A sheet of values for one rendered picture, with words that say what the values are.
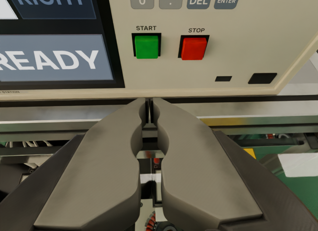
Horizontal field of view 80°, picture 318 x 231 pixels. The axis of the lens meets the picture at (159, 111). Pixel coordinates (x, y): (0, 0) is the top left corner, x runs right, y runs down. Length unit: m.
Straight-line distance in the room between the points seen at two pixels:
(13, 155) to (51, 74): 0.14
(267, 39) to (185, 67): 0.07
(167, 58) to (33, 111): 0.15
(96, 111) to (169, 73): 0.08
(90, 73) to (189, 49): 0.09
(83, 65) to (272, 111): 0.20
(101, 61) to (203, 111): 0.11
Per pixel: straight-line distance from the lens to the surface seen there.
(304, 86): 0.28
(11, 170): 0.65
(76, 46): 0.17
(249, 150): 0.26
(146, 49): 0.16
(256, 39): 0.18
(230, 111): 0.22
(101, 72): 0.19
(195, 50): 0.16
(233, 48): 0.18
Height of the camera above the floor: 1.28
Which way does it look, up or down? 57 degrees down
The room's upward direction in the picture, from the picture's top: 3 degrees clockwise
